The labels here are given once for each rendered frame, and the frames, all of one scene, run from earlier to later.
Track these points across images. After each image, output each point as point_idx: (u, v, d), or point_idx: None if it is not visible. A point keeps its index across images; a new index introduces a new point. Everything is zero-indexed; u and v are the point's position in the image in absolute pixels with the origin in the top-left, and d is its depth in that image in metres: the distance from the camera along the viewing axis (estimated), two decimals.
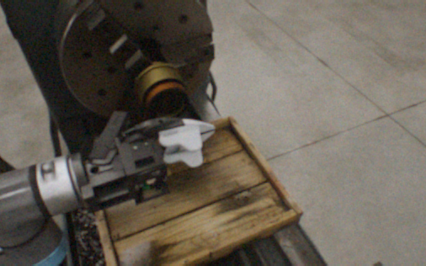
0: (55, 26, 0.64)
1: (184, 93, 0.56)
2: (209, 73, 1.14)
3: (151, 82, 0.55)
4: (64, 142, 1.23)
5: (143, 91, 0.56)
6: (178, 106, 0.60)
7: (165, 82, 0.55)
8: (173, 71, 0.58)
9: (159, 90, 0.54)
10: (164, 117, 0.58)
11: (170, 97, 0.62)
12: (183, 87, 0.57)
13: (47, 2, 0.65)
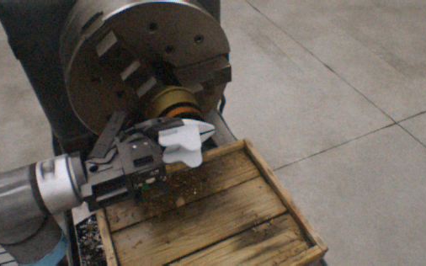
0: (61, 46, 0.60)
1: (200, 117, 0.51)
2: None
3: (163, 107, 0.51)
4: None
5: (156, 116, 0.51)
6: None
7: (179, 107, 0.51)
8: (188, 94, 0.54)
9: (173, 114, 0.50)
10: None
11: None
12: (198, 111, 0.52)
13: (52, 20, 0.60)
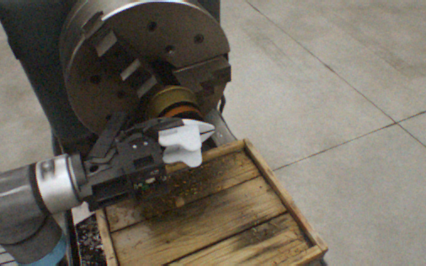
0: (61, 46, 0.60)
1: (199, 116, 0.51)
2: None
3: (162, 107, 0.51)
4: None
5: (155, 116, 0.51)
6: None
7: (178, 107, 0.51)
8: (187, 93, 0.54)
9: (172, 114, 0.50)
10: None
11: None
12: (197, 110, 0.52)
13: (51, 20, 0.60)
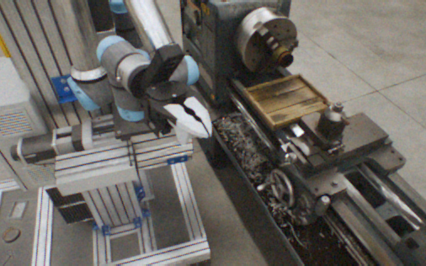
0: (236, 33, 1.64)
1: (292, 55, 1.55)
2: None
3: (280, 52, 1.55)
4: None
5: (278, 55, 1.55)
6: (288, 62, 1.59)
7: (285, 52, 1.55)
8: (287, 49, 1.58)
9: (284, 54, 1.54)
10: (284, 66, 1.57)
11: (284, 60, 1.62)
12: (291, 54, 1.56)
13: (232, 23, 1.64)
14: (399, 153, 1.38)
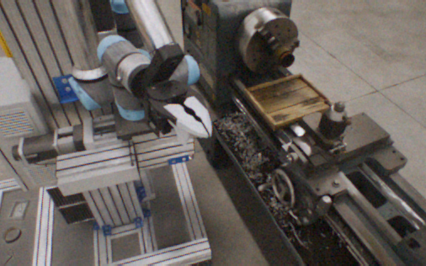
0: (237, 33, 1.64)
1: (294, 55, 1.55)
2: None
3: (282, 52, 1.55)
4: None
5: (279, 55, 1.55)
6: (289, 62, 1.59)
7: (287, 52, 1.55)
8: (288, 49, 1.58)
9: (285, 54, 1.54)
10: (285, 66, 1.57)
11: (284, 60, 1.62)
12: (292, 54, 1.56)
13: (233, 23, 1.64)
14: (400, 153, 1.38)
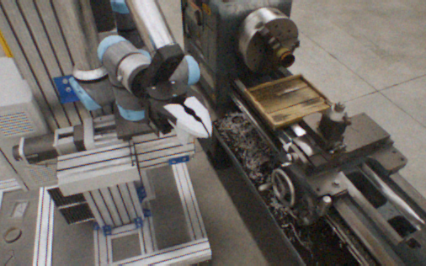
0: (238, 33, 1.64)
1: (294, 55, 1.55)
2: None
3: (282, 52, 1.55)
4: None
5: (279, 55, 1.55)
6: (290, 62, 1.59)
7: (287, 52, 1.55)
8: (288, 49, 1.58)
9: (285, 55, 1.54)
10: (285, 66, 1.57)
11: (284, 60, 1.62)
12: (293, 54, 1.56)
13: (234, 23, 1.64)
14: (400, 153, 1.38)
